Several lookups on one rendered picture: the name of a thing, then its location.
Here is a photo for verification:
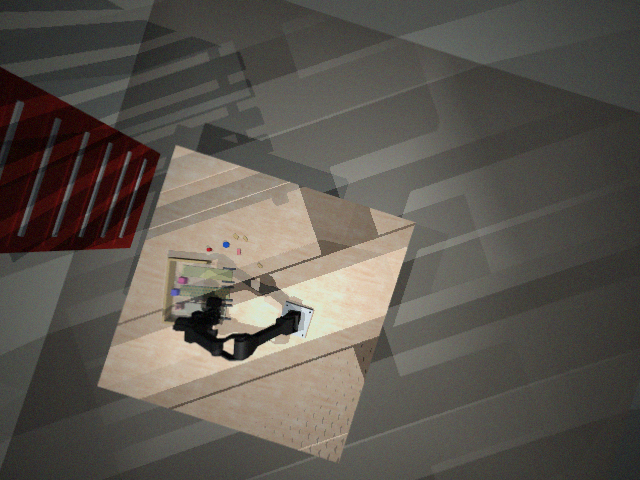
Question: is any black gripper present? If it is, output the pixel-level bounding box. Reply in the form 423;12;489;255
200;297;222;336

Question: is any yellow strip with teal polka dots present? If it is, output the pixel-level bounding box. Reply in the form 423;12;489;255
204;287;230;299

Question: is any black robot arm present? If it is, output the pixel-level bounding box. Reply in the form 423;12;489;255
172;310;301;361

